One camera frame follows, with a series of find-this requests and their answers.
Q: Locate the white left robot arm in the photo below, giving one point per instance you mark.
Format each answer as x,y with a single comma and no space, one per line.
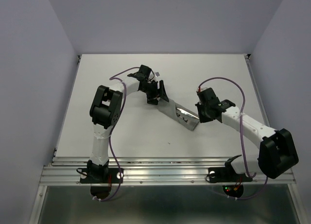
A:
108,104

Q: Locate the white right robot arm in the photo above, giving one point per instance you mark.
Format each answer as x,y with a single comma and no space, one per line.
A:
276,152

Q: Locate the black handled knife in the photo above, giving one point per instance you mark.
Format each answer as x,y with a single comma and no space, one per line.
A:
194,122

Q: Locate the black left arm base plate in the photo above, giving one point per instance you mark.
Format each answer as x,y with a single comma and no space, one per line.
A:
112,176

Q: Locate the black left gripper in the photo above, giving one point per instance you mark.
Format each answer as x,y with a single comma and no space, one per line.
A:
152,99

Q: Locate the black handled fork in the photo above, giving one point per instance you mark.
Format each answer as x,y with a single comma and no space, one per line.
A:
184,115

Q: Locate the grey cloth napkin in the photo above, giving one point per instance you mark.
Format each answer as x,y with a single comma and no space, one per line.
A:
168,108

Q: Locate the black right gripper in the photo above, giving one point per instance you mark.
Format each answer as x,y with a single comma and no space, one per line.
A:
202,118

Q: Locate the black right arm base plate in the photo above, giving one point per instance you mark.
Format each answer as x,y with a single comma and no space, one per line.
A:
225,175

